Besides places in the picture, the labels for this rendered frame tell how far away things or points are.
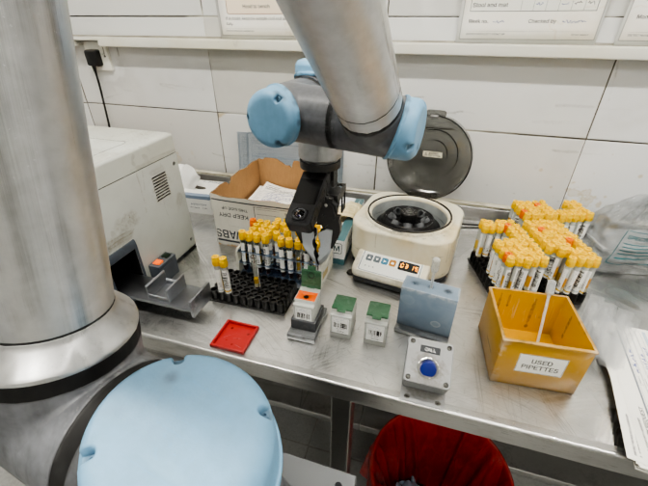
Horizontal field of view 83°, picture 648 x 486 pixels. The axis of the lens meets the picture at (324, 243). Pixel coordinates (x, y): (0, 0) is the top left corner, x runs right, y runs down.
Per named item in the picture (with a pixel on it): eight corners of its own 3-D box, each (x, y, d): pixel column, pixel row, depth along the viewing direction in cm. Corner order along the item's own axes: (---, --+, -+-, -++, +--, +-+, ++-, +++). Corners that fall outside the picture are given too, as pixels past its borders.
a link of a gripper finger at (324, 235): (339, 254, 76) (340, 214, 71) (332, 270, 71) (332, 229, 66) (325, 251, 77) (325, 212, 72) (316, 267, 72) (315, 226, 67)
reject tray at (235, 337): (209, 346, 68) (209, 343, 67) (228, 321, 73) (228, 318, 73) (243, 355, 66) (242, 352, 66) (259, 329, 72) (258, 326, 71)
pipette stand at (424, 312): (393, 331, 71) (399, 290, 66) (402, 309, 77) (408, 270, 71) (446, 347, 68) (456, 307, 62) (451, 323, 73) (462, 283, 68)
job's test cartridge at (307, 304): (293, 326, 70) (292, 301, 67) (302, 310, 74) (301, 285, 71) (313, 330, 69) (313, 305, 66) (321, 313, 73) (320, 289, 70)
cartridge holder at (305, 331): (286, 338, 69) (285, 325, 68) (302, 308, 77) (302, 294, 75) (313, 344, 68) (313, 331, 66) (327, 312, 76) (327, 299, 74)
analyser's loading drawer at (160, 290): (109, 298, 76) (100, 278, 74) (131, 279, 82) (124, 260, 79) (194, 317, 71) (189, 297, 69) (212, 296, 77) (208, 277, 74)
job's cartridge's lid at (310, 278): (301, 265, 69) (302, 263, 69) (301, 286, 71) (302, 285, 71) (321, 268, 68) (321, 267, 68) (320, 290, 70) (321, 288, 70)
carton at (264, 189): (215, 244, 98) (205, 192, 90) (261, 200, 122) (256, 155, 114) (302, 258, 92) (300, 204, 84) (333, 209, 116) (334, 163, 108)
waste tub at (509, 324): (487, 381, 61) (502, 339, 56) (476, 325, 72) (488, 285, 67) (575, 396, 59) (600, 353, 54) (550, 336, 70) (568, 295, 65)
